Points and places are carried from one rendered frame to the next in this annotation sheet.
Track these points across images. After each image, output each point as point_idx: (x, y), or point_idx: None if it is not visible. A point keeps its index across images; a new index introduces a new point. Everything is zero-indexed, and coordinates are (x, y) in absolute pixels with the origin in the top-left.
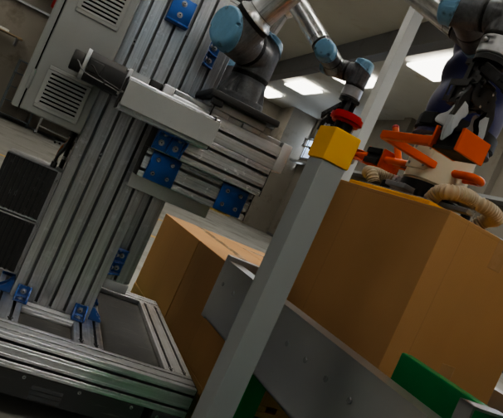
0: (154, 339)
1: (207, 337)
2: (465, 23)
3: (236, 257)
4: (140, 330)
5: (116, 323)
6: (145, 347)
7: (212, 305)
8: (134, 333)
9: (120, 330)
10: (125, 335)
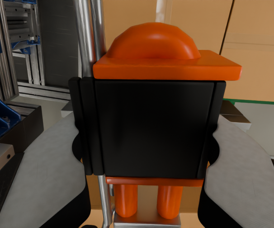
0: (78, 47)
1: None
2: None
3: (67, 114)
4: (73, 21)
5: (55, 20)
6: (74, 54)
7: None
8: (68, 34)
9: (58, 35)
10: (61, 42)
